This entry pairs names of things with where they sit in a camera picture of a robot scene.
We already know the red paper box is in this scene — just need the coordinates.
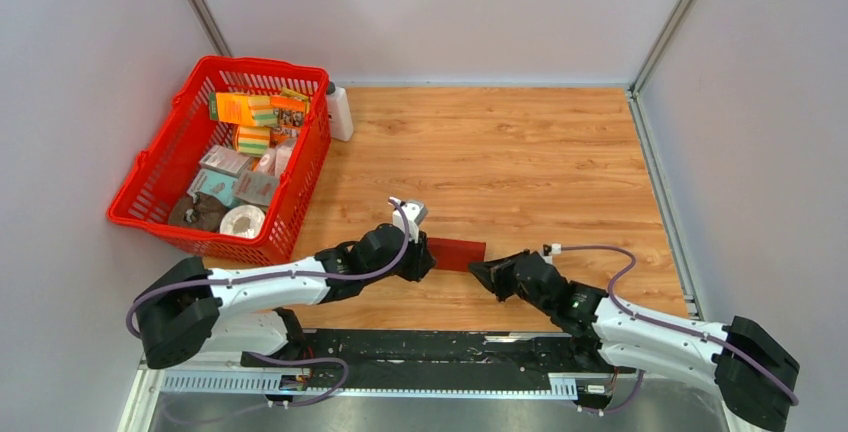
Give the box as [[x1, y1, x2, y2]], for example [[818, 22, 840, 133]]
[[428, 237, 487, 272]]

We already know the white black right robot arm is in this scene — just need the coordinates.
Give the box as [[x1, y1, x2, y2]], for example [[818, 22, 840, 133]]
[[469, 251, 800, 431]]

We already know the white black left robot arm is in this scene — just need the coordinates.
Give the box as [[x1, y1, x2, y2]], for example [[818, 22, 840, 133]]
[[126, 224, 436, 369]]

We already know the pink white box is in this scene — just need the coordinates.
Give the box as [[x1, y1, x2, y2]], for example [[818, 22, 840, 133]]
[[198, 145, 255, 177]]

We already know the orange green box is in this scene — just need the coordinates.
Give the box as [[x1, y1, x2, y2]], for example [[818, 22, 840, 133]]
[[209, 92, 278, 127]]

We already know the white plastic bottle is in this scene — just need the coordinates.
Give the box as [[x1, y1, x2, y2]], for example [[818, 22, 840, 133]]
[[325, 82, 354, 142]]

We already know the pink grey packet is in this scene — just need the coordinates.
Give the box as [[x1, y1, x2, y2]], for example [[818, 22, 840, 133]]
[[234, 171, 280, 207]]

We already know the white tape roll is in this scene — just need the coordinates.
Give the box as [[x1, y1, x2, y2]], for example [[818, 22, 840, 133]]
[[219, 204, 266, 239]]

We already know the orange snack packet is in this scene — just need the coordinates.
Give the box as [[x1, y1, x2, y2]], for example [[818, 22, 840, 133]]
[[271, 88, 311, 144]]

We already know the yellow green sponge pack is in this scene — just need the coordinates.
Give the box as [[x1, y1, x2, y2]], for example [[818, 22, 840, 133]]
[[232, 125, 271, 156]]

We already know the red plastic basket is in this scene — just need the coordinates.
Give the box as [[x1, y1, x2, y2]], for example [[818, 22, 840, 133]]
[[107, 55, 331, 265]]

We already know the brown bag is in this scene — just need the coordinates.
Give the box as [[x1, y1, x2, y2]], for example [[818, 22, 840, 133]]
[[167, 192, 229, 233]]

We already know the teal white packet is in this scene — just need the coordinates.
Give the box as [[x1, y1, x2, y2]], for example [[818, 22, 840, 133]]
[[187, 168, 238, 208]]

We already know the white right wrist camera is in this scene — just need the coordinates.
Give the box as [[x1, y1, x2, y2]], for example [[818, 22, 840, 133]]
[[541, 243, 562, 265]]

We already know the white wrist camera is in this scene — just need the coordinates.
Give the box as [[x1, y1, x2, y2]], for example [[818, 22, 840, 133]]
[[541, 243, 562, 265], [389, 197, 428, 243]]

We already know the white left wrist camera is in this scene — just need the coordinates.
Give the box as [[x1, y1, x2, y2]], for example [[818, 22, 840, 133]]
[[389, 197, 428, 243]]

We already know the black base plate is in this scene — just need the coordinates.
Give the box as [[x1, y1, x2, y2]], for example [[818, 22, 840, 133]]
[[271, 329, 614, 391]]

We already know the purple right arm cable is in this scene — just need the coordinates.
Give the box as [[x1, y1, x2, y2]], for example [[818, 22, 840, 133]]
[[556, 245, 800, 415]]

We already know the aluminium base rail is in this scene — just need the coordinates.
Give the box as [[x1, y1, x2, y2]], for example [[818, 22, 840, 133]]
[[115, 326, 763, 432]]

